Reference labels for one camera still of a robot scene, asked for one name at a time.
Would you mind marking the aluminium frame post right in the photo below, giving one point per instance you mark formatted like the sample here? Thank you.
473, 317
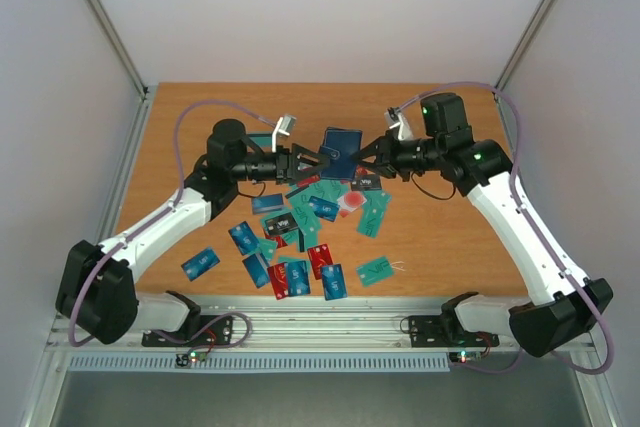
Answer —
526, 39

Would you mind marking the teal vip card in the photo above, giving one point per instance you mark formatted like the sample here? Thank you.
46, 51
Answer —
373, 212
374, 271

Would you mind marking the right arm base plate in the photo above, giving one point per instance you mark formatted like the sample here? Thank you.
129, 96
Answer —
427, 331

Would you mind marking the blue card front centre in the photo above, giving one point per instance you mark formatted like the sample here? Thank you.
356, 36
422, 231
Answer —
333, 282

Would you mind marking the aluminium frame post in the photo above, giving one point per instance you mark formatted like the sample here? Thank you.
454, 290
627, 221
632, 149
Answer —
114, 39
526, 39

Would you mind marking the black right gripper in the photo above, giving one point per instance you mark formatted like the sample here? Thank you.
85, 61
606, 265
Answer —
386, 153

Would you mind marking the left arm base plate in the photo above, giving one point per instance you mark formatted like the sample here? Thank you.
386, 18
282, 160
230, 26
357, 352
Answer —
202, 331

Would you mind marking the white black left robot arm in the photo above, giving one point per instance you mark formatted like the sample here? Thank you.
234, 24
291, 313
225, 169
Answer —
98, 293

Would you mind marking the teal VIP card front right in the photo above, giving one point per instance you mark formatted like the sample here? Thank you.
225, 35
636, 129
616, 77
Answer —
374, 271

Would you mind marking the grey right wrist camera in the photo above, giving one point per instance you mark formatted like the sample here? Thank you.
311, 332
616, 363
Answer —
398, 124

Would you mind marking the black VIP card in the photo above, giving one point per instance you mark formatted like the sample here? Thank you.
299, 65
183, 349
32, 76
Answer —
280, 224

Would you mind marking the aluminium frame post left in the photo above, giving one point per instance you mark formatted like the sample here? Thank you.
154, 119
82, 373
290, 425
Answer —
114, 39

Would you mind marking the red card front left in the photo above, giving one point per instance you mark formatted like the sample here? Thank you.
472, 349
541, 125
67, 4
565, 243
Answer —
278, 279

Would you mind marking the blue card left middle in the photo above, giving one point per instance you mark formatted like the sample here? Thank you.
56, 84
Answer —
244, 238

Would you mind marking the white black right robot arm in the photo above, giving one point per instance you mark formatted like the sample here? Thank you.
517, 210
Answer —
563, 301

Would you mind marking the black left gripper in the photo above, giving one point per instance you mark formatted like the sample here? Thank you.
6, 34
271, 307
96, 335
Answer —
285, 163

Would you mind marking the red card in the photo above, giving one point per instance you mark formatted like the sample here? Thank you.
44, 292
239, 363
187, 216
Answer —
278, 279
319, 257

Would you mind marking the dark blue card holder wallet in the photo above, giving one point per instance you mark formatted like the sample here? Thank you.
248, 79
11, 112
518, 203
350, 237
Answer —
339, 145

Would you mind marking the blue VIP card far left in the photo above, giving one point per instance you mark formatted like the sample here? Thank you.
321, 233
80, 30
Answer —
199, 264

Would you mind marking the red card centre front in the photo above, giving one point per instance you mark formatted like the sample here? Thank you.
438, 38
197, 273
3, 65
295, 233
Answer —
319, 257

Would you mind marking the teal card with magnetic stripe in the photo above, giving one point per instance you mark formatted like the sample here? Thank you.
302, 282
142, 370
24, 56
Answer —
262, 139

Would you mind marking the grey slotted cable duct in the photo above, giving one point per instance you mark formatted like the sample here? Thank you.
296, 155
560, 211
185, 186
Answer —
263, 363

